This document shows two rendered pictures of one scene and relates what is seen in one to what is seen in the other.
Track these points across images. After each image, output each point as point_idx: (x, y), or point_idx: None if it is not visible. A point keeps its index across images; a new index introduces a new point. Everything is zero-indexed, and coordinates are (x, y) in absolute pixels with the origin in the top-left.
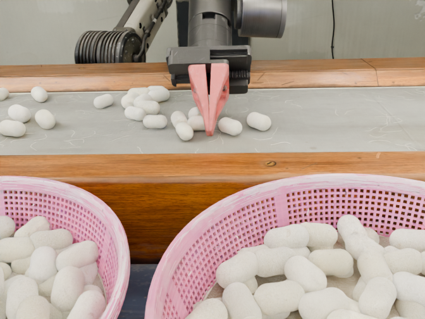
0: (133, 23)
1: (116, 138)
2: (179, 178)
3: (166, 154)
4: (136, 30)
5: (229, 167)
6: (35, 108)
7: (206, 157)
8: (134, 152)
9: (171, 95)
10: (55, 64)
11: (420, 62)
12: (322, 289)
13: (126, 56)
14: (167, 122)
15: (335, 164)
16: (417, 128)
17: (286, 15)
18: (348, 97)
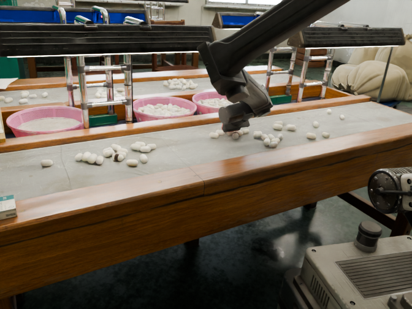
0: (406, 175)
1: (249, 129)
2: (208, 113)
3: (218, 116)
4: (402, 179)
5: (201, 116)
6: (301, 135)
7: (209, 117)
8: None
9: (270, 149)
10: (350, 146)
11: (164, 179)
12: (174, 113)
13: (375, 181)
14: (245, 136)
15: (180, 119)
16: (162, 145)
17: (218, 111)
18: (194, 159)
